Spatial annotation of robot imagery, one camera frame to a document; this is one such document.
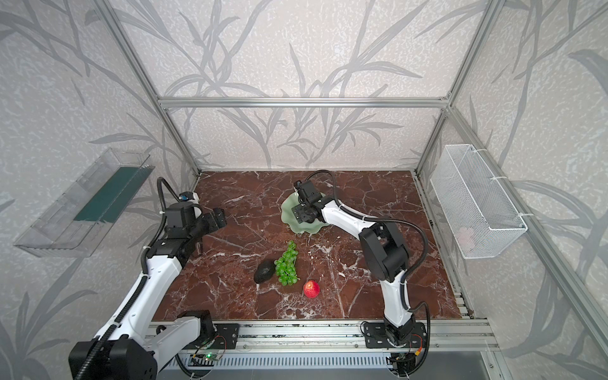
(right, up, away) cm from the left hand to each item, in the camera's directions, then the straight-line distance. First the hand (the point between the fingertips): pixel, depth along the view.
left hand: (216, 206), depth 81 cm
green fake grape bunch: (+24, -22, +3) cm, 33 cm away
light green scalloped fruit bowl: (+23, -6, +19) cm, 31 cm away
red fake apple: (+33, -28, -3) cm, 43 cm away
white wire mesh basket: (+78, -2, -21) cm, 81 cm away
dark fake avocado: (+16, -23, +2) cm, 28 cm away
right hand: (+31, +2, +15) cm, 35 cm away
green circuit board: (0, -47, -9) cm, 48 cm away
